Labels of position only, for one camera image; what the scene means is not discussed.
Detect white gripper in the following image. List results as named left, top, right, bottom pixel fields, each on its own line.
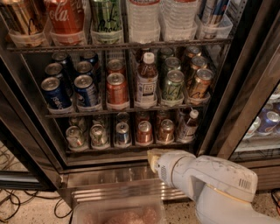
left=147, top=148, right=196, bottom=187

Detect green white 7up can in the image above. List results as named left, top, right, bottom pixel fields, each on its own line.
left=90, top=123, right=109, bottom=147

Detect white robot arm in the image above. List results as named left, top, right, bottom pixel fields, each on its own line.
left=147, top=149, right=280, bottom=224

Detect orange can bottom front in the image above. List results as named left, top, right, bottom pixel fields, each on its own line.
left=157, top=119, right=174, bottom=142

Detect red can bottom front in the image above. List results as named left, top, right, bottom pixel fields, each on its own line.
left=136, top=121, right=152, bottom=144

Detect blue silver can bottom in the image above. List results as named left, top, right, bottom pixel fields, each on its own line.
left=115, top=122, right=130, bottom=145

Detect red can bottom rear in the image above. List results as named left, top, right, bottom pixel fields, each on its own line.
left=136, top=111, right=150, bottom=123

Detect orange can bottom rear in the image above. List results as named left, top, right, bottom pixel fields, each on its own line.
left=157, top=110, right=170, bottom=120

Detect tea bottle bottom shelf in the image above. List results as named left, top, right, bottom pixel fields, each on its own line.
left=177, top=109, right=199, bottom=143

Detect dark can bottom rear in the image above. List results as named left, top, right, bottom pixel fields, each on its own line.
left=116, top=112, right=130, bottom=123

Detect green lacroix can front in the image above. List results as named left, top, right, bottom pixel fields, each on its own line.
left=162, top=70, right=184, bottom=101

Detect red soda can front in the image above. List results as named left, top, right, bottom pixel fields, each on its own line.
left=106, top=73, right=128, bottom=104

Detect red soda can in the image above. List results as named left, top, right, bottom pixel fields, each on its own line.
left=106, top=73, right=128, bottom=104
left=107, top=59, right=126, bottom=74

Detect silver can bottom left rear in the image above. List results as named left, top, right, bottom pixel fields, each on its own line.
left=68, top=116, right=87, bottom=132

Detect orange lacroix can front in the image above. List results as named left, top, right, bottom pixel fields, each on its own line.
left=188, top=68, right=214, bottom=99

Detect orange lacroix can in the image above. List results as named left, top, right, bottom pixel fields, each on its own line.
left=187, top=56, right=207, bottom=72
left=184, top=46, right=201, bottom=59
left=188, top=68, right=214, bottom=99

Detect blue pepsi can front right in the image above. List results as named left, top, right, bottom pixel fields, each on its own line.
left=74, top=75, right=99, bottom=107

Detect blue pepsi can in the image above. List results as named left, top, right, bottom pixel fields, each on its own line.
left=80, top=51, right=100, bottom=72
left=41, top=77, right=72, bottom=109
left=52, top=52, right=74, bottom=73
left=45, top=62, right=71, bottom=88
left=76, top=61, right=96, bottom=81
left=74, top=75, right=99, bottom=107

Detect green lacroix can middle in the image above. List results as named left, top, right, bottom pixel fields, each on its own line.
left=162, top=57, right=181, bottom=73

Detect red soda can rear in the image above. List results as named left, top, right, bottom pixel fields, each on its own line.
left=107, top=59, right=126, bottom=74

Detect fridge glass door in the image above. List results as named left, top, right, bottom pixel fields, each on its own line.
left=197, top=0, right=280, bottom=159

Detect orange lacroix can middle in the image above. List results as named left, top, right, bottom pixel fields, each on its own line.
left=187, top=56, right=207, bottom=72

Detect green lacroix can rear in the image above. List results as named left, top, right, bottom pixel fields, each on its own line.
left=157, top=47, right=174, bottom=62

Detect orange lacroix can rear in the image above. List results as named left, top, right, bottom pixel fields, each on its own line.
left=184, top=46, right=201, bottom=59

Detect blue pepsi can middle right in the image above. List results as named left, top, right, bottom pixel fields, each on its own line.
left=76, top=61, right=96, bottom=81

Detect blue pepsi can front left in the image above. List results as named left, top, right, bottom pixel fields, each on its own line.
left=41, top=77, right=72, bottom=109

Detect blue pepsi can rear right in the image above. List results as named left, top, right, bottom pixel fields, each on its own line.
left=80, top=51, right=100, bottom=72

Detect blue can behind glass door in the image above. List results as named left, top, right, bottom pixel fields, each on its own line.
left=256, top=110, right=280, bottom=136

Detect blue pepsi can middle left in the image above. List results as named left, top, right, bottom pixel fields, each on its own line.
left=45, top=62, right=71, bottom=88

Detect blue pepsi can rear left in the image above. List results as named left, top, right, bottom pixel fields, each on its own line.
left=52, top=52, right=74, bottom=73

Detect green lacroix can top shelf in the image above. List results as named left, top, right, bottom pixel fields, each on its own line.
left=90, top=0, right=122, bottom=33

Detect slim blue silver can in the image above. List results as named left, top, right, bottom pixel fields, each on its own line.
left=201, top=0, right=229, bottom=39

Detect red coca cola can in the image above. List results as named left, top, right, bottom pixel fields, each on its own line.
left=44, top=0, right=84, bottom=34

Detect clear plastic bin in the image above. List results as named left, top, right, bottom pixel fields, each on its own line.
left=71, top=196, right=167, bottom=224

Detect brown tea bottle white cap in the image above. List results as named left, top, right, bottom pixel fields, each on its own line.
left=136, top=52, right=158, bottom=103

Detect clear water bottle right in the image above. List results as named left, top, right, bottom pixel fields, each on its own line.
left=160, top=0, right=198, bottom=41

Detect clear water bottle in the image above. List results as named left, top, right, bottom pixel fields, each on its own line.
left=126, top=0, right=160, bottom=44
left=160, top=0, right=198, bottom=41

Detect clear water bottle left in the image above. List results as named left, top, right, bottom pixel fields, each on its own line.
left=126, top=0, right=160, bottom=44

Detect middle wire shelf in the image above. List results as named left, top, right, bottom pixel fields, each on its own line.
left=45, top=104, right=207, bottom=118

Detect wire shelf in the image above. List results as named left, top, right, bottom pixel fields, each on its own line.
left=45, top=104, right=207, bottom=118
left=6, top=38, right=233, bottom=53

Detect black floor cables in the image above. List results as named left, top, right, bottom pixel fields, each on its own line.
left=0, top=143, right=73, bottom=224

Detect top wire shelf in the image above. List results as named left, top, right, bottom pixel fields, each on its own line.
left=6, top=38, right=233, bottom=53

